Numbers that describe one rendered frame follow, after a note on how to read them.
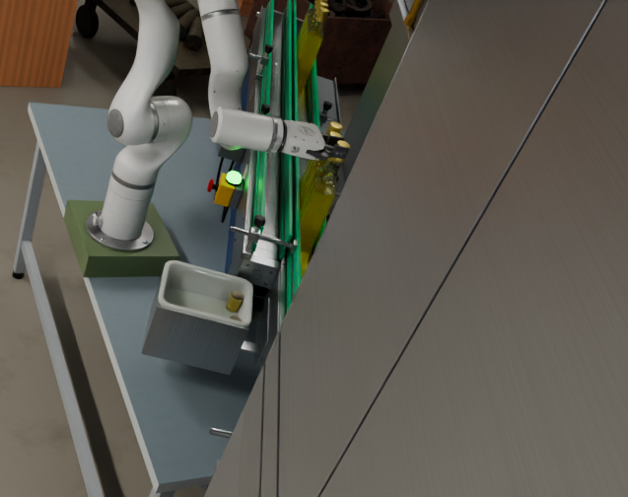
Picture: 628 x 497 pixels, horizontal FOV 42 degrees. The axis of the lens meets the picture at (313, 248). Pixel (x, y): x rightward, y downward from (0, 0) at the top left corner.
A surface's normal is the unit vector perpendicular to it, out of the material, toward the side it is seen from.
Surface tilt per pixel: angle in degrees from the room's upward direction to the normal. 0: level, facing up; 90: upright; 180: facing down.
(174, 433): 0
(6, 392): 0
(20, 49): 90
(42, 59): 90
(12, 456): 0
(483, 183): 90
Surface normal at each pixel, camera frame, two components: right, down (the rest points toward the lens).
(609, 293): -0.94, -0.26
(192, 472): 0.34, -0.77
